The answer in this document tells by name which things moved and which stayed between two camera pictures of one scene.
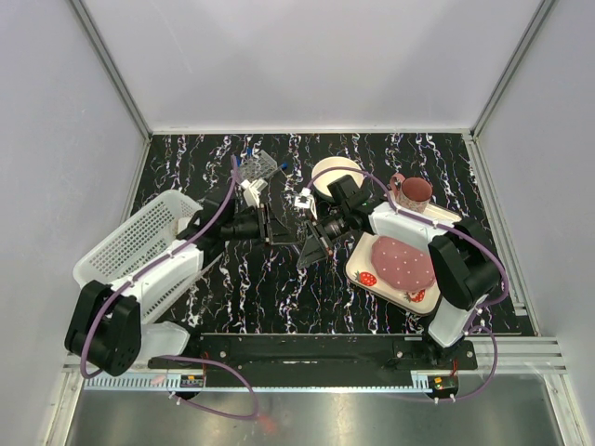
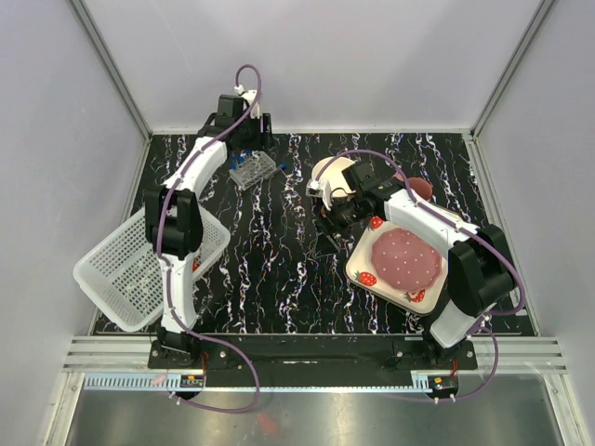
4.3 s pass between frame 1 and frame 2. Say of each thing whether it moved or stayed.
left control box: stayed
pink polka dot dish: stayed
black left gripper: moved
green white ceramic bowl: stayed
